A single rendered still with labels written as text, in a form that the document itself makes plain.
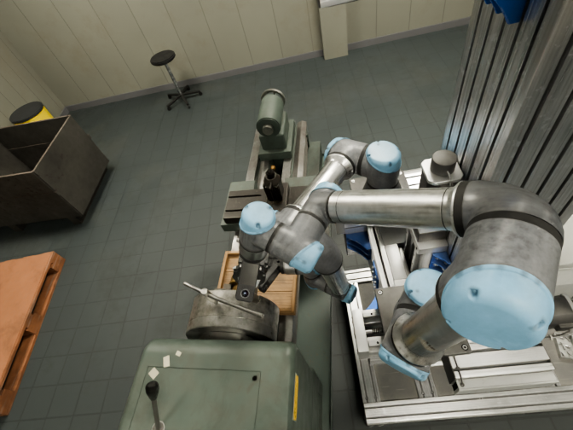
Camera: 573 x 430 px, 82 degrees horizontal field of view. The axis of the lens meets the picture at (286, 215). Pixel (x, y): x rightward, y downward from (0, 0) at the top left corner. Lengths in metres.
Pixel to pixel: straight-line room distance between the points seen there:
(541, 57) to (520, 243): 0.30
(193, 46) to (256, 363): 4.23
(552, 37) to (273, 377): 0.90
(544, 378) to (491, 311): 0.78
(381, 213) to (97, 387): 2.48
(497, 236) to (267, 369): 0.70
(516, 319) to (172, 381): 0.87
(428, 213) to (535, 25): 0.32
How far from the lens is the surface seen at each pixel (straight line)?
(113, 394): 2.75
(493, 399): 2.08
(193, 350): 1.09
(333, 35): 4.57
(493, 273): 0.47
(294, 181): 1.77
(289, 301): 1.44
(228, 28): 4.63
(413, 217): 0.62
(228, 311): 1.11
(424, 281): 0.91
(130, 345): 2.80
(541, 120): 0.76
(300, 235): 0.70
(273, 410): 0.97
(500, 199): 0.55
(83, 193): 3.76
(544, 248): 0.52
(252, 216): 0.70
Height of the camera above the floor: 2.19
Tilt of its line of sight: 51 degrees down
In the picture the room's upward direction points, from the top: 18 degrees counter-clockwise
